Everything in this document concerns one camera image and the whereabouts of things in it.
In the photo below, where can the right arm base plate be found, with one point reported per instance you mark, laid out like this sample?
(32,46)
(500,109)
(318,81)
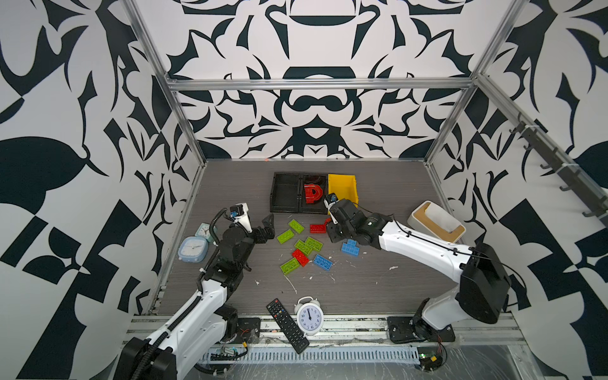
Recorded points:
(405,330)

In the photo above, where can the black bin left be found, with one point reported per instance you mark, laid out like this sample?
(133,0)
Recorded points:
(286,192)

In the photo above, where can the black bin middle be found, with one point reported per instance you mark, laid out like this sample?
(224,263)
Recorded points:
(319,207)

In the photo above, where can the blue square alarm clock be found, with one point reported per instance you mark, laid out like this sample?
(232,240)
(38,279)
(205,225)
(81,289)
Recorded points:
(193,249)

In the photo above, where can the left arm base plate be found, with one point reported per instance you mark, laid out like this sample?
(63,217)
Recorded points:
(242,330)

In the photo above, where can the green lego bottom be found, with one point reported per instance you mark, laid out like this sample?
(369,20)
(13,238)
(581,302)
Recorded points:
(290,266)

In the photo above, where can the small green alarm clock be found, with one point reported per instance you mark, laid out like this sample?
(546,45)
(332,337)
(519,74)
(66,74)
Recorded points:
(203,231)

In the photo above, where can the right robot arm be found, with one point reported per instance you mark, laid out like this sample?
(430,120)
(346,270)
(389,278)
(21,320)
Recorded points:
(482,283)

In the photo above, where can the white cable duct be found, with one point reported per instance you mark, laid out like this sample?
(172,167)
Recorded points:
(323,355)

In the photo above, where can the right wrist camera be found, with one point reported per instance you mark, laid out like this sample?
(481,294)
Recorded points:
(329,201)

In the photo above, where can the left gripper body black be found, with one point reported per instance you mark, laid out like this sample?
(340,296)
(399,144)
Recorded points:
(248,238)

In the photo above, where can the green lego top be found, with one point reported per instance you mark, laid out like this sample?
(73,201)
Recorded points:
(296,226)

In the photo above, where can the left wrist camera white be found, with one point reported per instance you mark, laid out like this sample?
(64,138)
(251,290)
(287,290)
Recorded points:
(239,214)

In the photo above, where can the black remote control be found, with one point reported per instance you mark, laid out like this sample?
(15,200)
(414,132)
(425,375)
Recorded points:
(288,326)

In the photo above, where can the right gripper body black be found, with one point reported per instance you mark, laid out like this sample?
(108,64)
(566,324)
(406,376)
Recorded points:
(337,231)

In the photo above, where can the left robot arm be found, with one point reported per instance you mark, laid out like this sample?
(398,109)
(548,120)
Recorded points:
(175,348)

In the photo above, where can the white tissue box wooden lid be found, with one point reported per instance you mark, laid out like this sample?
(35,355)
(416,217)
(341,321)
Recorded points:
(429,218)

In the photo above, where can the small circuit board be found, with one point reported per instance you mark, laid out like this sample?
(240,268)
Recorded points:
(430,361)

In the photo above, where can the red arch lego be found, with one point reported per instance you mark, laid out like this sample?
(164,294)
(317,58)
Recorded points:
(313,193)

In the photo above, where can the green lego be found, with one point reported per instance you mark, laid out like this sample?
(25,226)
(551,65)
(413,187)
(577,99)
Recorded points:
(296,226)
(285,236)
(303,247)
(314,244)
(290,266)

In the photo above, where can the red lego lower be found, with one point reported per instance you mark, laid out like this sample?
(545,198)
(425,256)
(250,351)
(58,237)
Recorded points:
(300,257)

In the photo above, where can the blue lego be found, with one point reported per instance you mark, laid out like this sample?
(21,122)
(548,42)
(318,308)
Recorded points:
(322,262)
(350,247)

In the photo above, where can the white twin-bell alarm clock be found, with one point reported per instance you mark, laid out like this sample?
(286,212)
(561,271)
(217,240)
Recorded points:
(309,315)

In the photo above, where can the yellow bin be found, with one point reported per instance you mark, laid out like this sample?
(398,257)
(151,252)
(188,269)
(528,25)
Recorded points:
(344,186)

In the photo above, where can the black bin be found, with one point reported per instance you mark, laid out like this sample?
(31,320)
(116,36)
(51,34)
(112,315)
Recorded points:
(319,207)
(286,192)

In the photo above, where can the red lego flat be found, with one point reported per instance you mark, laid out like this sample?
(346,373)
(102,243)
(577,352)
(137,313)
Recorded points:
(318,228)

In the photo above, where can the green lego upper left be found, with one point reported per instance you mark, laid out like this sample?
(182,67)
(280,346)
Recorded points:
(285,236)

